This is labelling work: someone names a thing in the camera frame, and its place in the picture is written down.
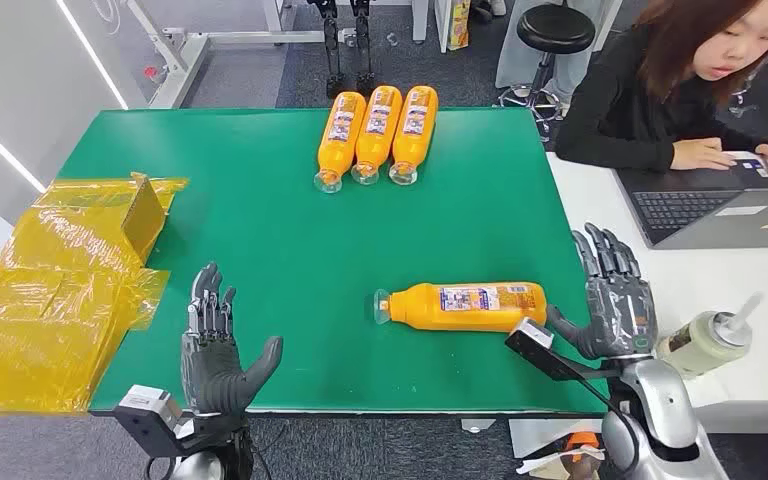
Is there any orange and white tool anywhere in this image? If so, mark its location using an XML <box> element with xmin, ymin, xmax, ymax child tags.
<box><xmin>515</xmin><ymin>430</ymin><xmax>608</xmax><ymax>480</ymax></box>

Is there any orange bottle with clear cap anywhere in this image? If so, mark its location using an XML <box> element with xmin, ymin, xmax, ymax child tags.
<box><xmin>313</xmin><ymin>91</ymin><xmax>368</xmax><ymax>195</ymax></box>
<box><xmin>350</xmin><ymin>85</ymin><xmax>404</xmax><ymax>187</ymax></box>
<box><xmin>388</xmin><ymin>85</ymin><xmax>440</xmax><ymax>187</ymax></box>
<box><xmin>373</xmin><ymin>282</ymin><xmax>549</xmax><ymax>334</ymax></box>

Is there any white metal table frame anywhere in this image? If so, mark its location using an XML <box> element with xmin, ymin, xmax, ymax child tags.
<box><xmin>122</xmin><ymin>0</ymin><xmax>327</xmax><ymax>111</ymax></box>

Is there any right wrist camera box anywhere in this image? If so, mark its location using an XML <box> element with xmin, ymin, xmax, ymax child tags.
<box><xmin>504</xmin><ymin>316</ymin><xmax>617</xmax><ymax>384</ymax></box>

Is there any grey laptop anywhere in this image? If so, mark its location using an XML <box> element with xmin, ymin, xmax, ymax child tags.
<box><xmin>614</xmin><ymin>156</ymin><xmax>768</xmax><ymax>252</ymax></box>

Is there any pale drink cup with straw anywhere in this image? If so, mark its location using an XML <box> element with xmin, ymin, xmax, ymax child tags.
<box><xmin>656</xmin><ymin>293</ymin><xmax>764</xmax><ymax>382</ymax></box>

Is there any person's right hand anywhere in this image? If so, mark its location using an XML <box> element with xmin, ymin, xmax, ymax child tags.
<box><xmin>670</xmin><ymin>137</ymin><xmax>738</xmax><ymax>172</ymax></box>

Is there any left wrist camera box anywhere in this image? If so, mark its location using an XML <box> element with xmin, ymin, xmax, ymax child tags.
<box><xmin>112</xmin><ymin>384</ymin><xmax>188</xmax><ymax>460</ymax></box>

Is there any black robot leg stand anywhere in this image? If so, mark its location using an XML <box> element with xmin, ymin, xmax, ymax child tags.
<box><xmin>350</xmin><ymin>0</ymin><xmax>379</xmax><ymax>95</ymax></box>
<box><xmin>307</xmin><ymin>0</ymin><xmax>348</xmax><ymax>100</ymax></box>

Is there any green table mat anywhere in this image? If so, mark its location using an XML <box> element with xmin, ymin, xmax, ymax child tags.
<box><xmin>57</xmin><ymin>107</ymin><xmax>609</xmax><ymax>417</ymax></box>

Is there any white desk leg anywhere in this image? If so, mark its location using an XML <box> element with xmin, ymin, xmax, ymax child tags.
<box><xmin>411</xmin><ymin>0</ymin><xmax>430</xmax><ymax>45</ymax></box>

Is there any yellow printed carton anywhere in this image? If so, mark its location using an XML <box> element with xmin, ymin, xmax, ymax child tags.
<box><xmin>446</xmin><ymin>0</ymin><xmax>472</xmax><ymax>52</ymax></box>

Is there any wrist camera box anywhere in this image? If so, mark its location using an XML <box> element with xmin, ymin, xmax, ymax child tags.
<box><xmin>504</xmin><ymin>316</ymin><xmax>617</xmax><ymax>384</ymax></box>
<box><xmin>112</xmin><ymin>384</ymin><xmax>188</xmax><ymax>460</ymax></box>

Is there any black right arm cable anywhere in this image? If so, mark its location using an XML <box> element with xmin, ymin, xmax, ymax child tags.
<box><xmin>576</xmin><ymin>376</ymin><xmax>644</xmax><ymax>480</ymax></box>

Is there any black round stool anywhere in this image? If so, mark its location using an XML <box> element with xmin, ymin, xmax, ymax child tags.
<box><xmin>497</xmin><ymin>3</ymin><xmax>597</xmax><ymax>144</ymax></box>

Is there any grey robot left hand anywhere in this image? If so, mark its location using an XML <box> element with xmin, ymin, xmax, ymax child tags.
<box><xmin>180</xmin><ymin>262</ymin><xmax>285</xmax><ymax>419</ymax></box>

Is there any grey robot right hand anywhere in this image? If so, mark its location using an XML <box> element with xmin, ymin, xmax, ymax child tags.
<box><xmin>545</xmin><ymin>222</ymin><xmax>659</xmax><ymax>362</ymax></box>

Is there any yellow film wrapped cardboard box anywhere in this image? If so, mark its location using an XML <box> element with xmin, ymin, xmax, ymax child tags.
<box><xmin>0</xmin><ymin>172</ymin><xmax>191</xmax><ymax>417</ymax></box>

